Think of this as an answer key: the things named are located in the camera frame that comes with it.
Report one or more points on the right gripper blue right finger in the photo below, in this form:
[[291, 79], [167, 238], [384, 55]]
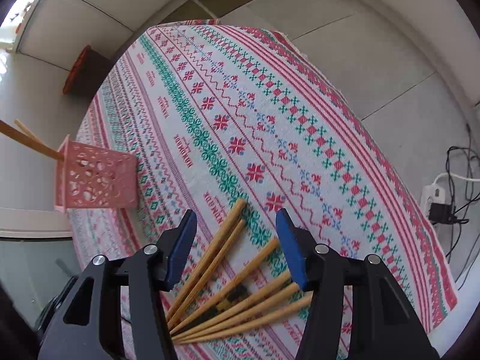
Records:
[[378, 323]]

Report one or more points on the red-rimmed dark trash bin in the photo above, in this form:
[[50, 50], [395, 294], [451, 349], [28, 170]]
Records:
[[87, 74]]

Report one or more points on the bamboo chopstick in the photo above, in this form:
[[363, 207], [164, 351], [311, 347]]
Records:
[[217, 297], [24, 129], [205, 277], [216, 242], [272, 317], [235, 320], [244, 304], [27, 141]]

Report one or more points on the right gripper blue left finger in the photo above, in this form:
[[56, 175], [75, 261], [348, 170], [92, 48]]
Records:
[[155, 268]]

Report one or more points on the bamboo chopstick in basket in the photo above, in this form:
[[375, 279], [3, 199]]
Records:
[[24, 129], [27, 141]]

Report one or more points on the white power strip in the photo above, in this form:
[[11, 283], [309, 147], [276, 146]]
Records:
[[431, 193]]

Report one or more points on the patterned embroidered tablecloth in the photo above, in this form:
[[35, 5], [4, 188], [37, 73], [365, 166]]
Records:
[[218, 112]]

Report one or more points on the pink perforated utensil basket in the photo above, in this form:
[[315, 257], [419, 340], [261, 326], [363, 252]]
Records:
[[90, 177]]

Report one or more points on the black power adapter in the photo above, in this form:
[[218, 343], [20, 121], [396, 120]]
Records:
[[441, 213]]

